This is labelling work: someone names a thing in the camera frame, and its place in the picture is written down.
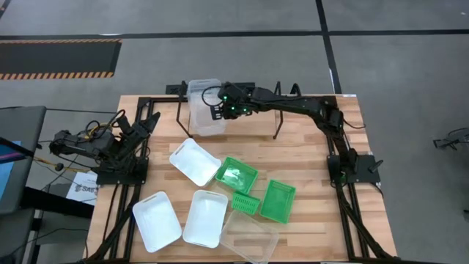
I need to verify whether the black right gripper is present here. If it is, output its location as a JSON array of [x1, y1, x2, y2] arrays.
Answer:
[[210, 82, 254, 121]]

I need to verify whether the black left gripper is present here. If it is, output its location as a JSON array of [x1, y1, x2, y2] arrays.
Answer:
[[122, 111, 161, 147]]

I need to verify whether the white plastic basket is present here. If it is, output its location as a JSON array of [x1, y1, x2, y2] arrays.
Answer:
[[182, 189, 229, 249], [132, 191, 183, 254], [169, 138, 223, 187]]

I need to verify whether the green plastic basket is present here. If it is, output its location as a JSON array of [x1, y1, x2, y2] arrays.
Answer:
[[215, 156, 259, 195], [259, 179, 297, 224], [231, 191, 261, 216]]

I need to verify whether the white printed paper sheet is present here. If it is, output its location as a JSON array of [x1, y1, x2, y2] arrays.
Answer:
[[65, 171, 100, 206]]

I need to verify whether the black hazard-striped floor mat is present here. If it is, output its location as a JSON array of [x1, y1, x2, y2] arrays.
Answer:
[[0, 39, 122, 81]]

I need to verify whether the grey side table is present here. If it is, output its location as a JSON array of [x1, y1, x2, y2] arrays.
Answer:
[[0, 106, 48, 216]]

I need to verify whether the black stand base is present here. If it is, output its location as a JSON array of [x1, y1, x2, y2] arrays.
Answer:
[[433, 127, 469, 151]]

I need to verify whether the yellow cable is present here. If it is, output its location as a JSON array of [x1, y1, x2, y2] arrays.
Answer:
[[84, 122, 111, 139]]

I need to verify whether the black aluminium table frame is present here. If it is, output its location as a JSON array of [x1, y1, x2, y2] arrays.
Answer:
[[84, 95, 400, 264]]

